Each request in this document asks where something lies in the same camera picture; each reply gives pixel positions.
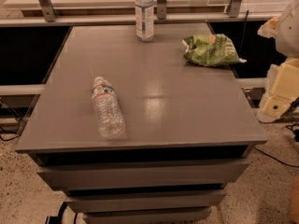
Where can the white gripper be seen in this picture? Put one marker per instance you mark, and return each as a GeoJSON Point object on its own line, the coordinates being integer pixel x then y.
{"type": "Point", "coordinates": [289, 34]}

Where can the blue label plastic bottle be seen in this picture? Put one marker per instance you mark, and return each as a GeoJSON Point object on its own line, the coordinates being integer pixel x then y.
{"type": "Point", "coordinates": [144, 22]}

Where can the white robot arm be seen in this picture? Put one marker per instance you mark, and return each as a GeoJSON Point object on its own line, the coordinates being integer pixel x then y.
{"type": "Point", "coordinates": [287, 33]}

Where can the clear crushed water bottle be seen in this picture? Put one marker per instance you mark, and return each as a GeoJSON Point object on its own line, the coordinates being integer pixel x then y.
{"type": "Point", "coordinates": [107, 110]}

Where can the green chip bag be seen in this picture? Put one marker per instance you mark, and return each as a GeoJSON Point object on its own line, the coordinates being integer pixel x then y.
{"type": "Point", "coordinates": [210, 50]}

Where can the grey drawer cabinet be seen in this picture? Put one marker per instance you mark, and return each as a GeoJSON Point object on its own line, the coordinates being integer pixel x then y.
{"type": "Point", "coordinates": [173, 111]}

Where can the top grey drawer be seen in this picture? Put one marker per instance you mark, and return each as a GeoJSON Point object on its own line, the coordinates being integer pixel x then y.
{"type": "Point", "coordinates": [143, 174]}

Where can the grey drawer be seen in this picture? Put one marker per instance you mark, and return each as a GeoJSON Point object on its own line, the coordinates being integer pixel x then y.
{"type": "Point", "coordinates": [148, 216]}
{"type": "Point", "coordinates": [146, 201]}
{"type": "Point", "coordinates": [143, 174]}

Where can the bottom grey drawer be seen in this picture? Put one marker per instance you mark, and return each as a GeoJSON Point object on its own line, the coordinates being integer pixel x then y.
{"type": "Point", "coordinates": [148, 216]}

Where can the middle grey drawer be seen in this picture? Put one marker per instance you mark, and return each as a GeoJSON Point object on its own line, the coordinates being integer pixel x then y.
{"type": "Point", "coordinates": [146, 201]}

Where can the metal shelf rail frame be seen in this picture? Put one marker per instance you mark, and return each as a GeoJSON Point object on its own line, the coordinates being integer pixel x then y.
{"type": "Point", "coordinates": [21, 13]}

